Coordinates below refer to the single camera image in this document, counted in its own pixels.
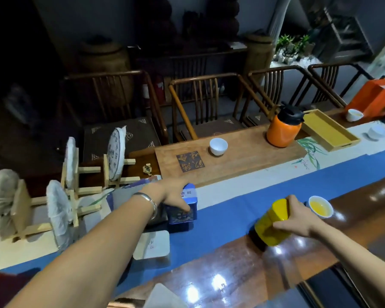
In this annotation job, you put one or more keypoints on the large brown clay jar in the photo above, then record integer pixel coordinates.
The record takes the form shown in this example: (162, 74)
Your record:
(104, 60)

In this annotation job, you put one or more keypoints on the yellow wooden serving tray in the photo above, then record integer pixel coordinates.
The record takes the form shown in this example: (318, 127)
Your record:
(330, 131)

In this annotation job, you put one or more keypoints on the blue table runner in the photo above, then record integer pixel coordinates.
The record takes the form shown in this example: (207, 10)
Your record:
(231, 218)

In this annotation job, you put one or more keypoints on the white cup with tea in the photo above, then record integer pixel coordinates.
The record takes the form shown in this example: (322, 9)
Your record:
(320, 207)

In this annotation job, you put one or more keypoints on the wooden tea tray board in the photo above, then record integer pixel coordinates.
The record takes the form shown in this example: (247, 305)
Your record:
(243, 157)

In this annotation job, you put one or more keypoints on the small brass ornament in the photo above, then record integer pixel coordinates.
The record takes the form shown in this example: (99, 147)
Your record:
(147, 169)

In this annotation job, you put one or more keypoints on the red fire extinguisher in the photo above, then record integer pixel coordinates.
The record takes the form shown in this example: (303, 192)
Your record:
(157, 89)

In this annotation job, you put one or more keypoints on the green potted plants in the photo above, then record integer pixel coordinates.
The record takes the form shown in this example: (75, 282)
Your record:
(293, 44)

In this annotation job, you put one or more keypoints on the white rounded card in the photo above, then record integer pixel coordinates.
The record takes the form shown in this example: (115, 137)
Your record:
(152, 245)

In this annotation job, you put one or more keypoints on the person's right forearm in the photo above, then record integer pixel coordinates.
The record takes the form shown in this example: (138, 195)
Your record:
(362, 263)

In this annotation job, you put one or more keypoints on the orange jug with black lid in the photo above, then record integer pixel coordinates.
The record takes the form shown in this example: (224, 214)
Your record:
(282, 131)

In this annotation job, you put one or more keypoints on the orange gift bag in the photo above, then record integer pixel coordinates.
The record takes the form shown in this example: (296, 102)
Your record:
(373, 97)

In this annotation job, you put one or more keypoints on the wooden armchair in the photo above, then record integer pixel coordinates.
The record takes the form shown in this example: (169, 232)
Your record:
(183, 105)
(154, 102)
(304, 78)
(327, 76)

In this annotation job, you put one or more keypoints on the tall woven basket jar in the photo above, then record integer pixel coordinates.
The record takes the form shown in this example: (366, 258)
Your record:
(258, 56)

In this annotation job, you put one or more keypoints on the yellow tea tin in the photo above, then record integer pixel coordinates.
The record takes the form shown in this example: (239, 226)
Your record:
(271, 229)

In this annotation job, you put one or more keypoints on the printed paper-wrapped tea cake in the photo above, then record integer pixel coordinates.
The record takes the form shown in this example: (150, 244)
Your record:
(115, 153)

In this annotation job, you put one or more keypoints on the blue tea tin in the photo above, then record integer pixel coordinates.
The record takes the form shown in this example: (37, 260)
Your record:
(181, 216)

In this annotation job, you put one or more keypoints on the person's right thumb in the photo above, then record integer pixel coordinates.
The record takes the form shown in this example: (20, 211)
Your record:
(284, 224)

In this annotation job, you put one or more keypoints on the brown seat cushion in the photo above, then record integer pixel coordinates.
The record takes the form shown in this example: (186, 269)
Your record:
(138, 134)
(215, 126)
(258, 118)

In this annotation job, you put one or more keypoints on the person's left forearm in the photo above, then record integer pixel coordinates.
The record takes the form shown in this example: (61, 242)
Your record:
(93, 253)

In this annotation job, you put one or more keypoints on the person's left thumb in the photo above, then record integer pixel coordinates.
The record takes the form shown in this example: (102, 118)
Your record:
(180, 205)

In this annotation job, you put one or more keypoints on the dark red clothing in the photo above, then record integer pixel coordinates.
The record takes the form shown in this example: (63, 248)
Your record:
(3, 288)

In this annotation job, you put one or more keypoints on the white paper sheet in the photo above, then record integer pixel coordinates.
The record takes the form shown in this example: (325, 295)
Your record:
(162, 298)

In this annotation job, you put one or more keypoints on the person's left hand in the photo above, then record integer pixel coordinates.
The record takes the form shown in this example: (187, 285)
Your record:
(166, 190)

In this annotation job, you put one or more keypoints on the empty white teacup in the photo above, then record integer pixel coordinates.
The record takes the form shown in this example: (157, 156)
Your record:
(218, 146)

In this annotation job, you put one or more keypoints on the person's right hand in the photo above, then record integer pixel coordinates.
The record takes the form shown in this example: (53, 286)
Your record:
(303, 221)

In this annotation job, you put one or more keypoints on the wooden tea cake stand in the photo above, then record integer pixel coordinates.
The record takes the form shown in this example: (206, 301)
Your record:
(24, 211)
(88, 169)
(126, 180)
(85, 210)

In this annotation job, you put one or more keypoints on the dark wooden shelf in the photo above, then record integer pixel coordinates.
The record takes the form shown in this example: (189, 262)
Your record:
(346, 35)

